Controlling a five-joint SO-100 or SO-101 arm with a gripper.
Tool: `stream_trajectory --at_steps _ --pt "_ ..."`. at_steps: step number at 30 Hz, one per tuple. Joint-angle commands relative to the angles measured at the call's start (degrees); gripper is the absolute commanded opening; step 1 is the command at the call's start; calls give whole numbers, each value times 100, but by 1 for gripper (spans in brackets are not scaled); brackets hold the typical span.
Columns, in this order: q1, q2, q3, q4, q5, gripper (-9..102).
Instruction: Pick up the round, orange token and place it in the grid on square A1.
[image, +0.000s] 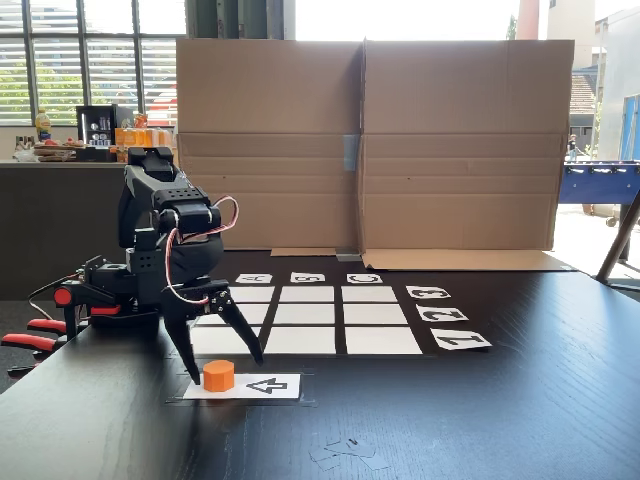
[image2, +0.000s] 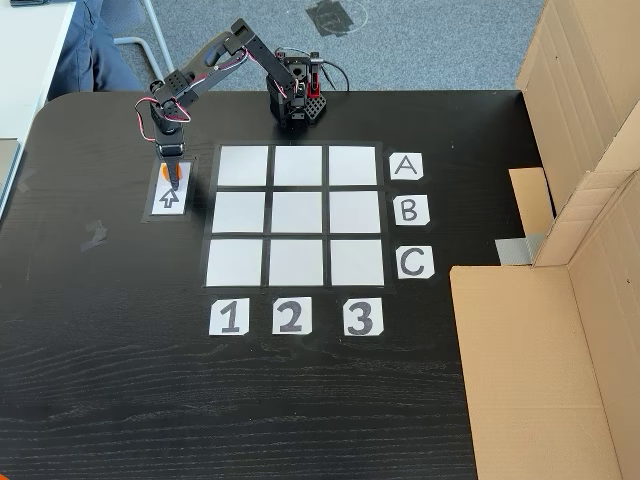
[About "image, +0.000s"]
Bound yellow drink bottle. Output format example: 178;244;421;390
34;108;54;143

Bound clear tape scraps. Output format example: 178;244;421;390
307;437;392;473

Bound orange drink cartons pack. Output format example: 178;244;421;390
113;126;174;164

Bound white nine-square grid sheet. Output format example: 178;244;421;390
188;284;425;357

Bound number 3 paper label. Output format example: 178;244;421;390
405;285;452;301

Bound dark counter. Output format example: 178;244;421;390
0;160;177;302

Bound blue foosball table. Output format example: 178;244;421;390
557;159;640;229

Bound grey tape strip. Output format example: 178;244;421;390
342;133;362;173

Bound white arrow paper sheet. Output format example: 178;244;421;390
182;373;302;401

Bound brown cardboard box panel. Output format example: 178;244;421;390
358;37;577;273
172;38;364;258

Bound metal table leg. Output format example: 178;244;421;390
594;191;640;292

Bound red white servo wire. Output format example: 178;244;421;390
163;195;241;307

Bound number 1 paper label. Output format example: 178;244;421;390
430;328;493;352

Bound number 2 paper label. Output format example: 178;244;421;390
415;305;470;323

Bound black power cable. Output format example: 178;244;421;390
26;272;84;322

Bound black mini fridge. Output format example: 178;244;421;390
75;103;134;149

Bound food platter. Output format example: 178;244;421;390
31;137;90;163

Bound round orange token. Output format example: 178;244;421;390
202;359;236;394

